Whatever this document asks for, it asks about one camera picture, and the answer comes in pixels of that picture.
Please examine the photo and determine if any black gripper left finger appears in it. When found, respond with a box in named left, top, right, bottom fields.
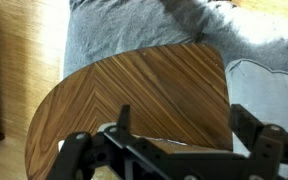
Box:
left=104, top=105, right=143, bottom=147

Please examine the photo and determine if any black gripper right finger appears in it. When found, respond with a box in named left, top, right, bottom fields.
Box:
left=229, top=104, right=284, bottom=157

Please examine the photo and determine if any light grey long pillow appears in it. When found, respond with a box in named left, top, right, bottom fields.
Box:
left=225, top=58, right=288, bottom=180

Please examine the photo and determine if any wooden oval side table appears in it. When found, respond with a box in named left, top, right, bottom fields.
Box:
left=25, top=44, right=232, bottom=180

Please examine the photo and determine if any grey bed blanket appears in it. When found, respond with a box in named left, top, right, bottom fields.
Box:
left=63, top=0, right=288, bottom=77

